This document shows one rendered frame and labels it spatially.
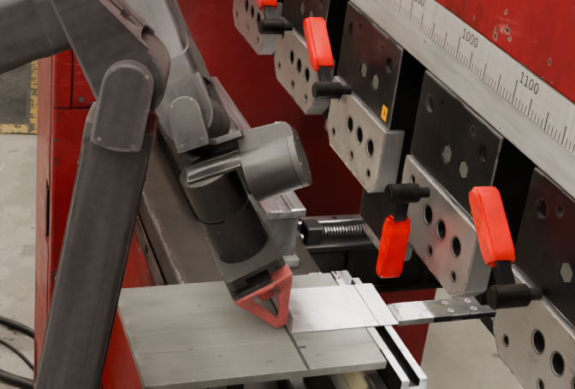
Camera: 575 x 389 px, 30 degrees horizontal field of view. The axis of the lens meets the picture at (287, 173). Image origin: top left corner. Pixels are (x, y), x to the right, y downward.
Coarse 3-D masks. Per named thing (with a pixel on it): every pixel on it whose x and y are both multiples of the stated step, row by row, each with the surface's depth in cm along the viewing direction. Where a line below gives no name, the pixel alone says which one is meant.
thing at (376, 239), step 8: (368, 192) 120; (376, 192) 118; (368, 200) 120; (376, 200) 118; (384, 200) 116; (360, 208) 122; (368, 208) 120; (376, 208) 118; (384, 208) 116; (392, 208) 114; (368, 216) 120; (376, 216) 118; (384, 216) 116; (368, 224) 120; (376, 224) 118; (368, 232) 122; (376, 232) 118; (376, 240) 120; (408, 248) 114; (408, 256) 114
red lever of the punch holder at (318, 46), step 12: (312, 24) 116; (324, 24) 117; (312, 36) 115; (324, 36) 116; (312, 48) 115; (324, 48) 115; (312, 60) 115; (324, 60) 114; (324, 72) 114; (324, 84) 113; (336, 84) 114; (324, 96) 113; (336, 96) 114
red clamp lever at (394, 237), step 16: (384, 192) 97; (400, 192) 96; (416, 192) 97; (400, 208) 97; (384, 224) 99; (400, 224) 98; (384, 240) 99; (400, 240) 98; (384, 256) 99; (400, 256) 99; (384, 272) 100; (400, 272) 101
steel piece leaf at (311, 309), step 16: (304, 288) 126; (320, 288) 126; (336, 288) 127; (352, 288) 127; (304, 304) 123; (320, 304) 123; (336, 304) 123; (352, 304) 124; (288, 320) 118; (304, 320) 120; (320, 320) 120; (336, 320) 121; (352, 320) 121; (368, 320) 121
